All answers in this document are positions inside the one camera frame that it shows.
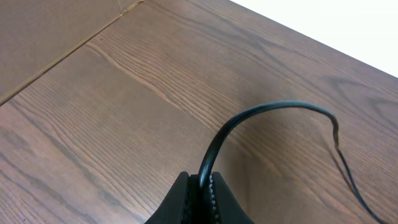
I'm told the black usb cable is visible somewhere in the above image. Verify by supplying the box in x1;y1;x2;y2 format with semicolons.
198;100;389;224

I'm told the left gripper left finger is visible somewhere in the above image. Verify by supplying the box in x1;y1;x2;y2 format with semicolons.
146;172;189;224

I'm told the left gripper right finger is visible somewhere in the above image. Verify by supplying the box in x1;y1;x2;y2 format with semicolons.
210;172;254;224

